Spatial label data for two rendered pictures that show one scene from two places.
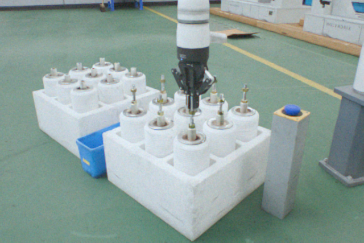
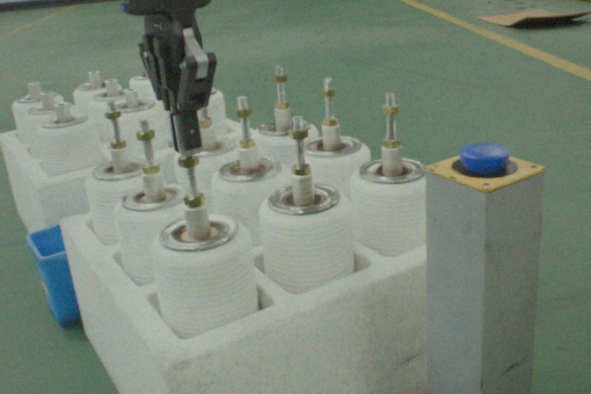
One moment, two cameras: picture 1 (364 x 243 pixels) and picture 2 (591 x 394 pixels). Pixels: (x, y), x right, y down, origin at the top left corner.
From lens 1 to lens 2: 0.36 m
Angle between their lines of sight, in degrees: 16
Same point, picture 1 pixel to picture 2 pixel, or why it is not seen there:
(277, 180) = (456, 373)
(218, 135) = (285, 229)
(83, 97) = (56, 139)
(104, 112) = not seen: hidden behind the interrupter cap
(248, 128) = (398, 219)
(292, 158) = (485, 310)
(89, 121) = (68, 195)
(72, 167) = (30, 299)
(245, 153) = (371, 288)
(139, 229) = not seen: outside the picture
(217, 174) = (261, 339)
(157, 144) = (135, 248)
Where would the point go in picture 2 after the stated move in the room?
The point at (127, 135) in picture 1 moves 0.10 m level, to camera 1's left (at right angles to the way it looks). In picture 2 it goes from (99, 226) to (31, 223)
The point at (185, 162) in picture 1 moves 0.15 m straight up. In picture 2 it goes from (171, 299) to (144, 144)
